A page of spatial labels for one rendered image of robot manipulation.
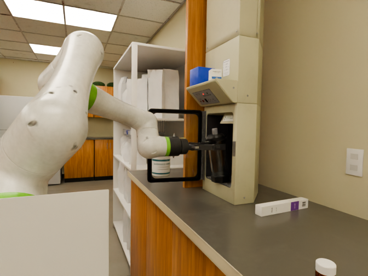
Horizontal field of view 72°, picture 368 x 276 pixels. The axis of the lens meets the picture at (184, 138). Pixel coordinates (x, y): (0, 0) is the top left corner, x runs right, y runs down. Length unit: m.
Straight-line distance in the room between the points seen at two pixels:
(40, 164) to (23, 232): 0.16
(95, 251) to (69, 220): 0.07
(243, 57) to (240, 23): 0.15
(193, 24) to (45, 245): 1.36
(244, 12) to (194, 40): 0.38
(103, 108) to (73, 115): 0.51
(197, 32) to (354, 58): 0.79
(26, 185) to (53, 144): 0.12
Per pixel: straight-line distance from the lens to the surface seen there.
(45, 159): 0.56
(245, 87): 1.22
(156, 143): 1.12
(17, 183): 0.61
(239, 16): 1.28
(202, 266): 0.98
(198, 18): 1.60
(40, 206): 0.44
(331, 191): 1.40
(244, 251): 0.83
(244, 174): 1.23
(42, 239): 0.45
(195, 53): 1.53
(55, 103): 0.54
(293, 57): 1.58
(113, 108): 1.06
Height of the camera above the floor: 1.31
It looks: 3 degrees down
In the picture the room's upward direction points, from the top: 1 degrees clockwise
